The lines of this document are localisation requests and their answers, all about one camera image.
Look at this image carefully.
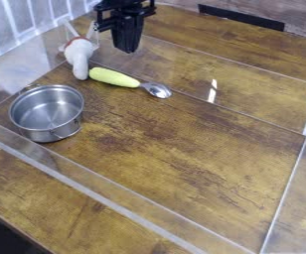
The small steel pot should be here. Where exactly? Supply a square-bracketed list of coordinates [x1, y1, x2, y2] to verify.
[8, 84, 83, 143]

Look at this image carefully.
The black bar on table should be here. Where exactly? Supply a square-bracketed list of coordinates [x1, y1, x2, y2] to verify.
[198, 4, 285, 32]

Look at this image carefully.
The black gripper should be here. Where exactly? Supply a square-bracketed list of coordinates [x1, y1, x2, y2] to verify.
[92, 0, 155, 53]

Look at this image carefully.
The clear acrylic barrier wall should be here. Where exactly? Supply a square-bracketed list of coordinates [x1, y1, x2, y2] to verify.
[0, 30, 306, 254]

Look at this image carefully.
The white plush mushroom toy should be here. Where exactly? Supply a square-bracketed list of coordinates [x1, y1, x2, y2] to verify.
[64, 37, 92, 80]

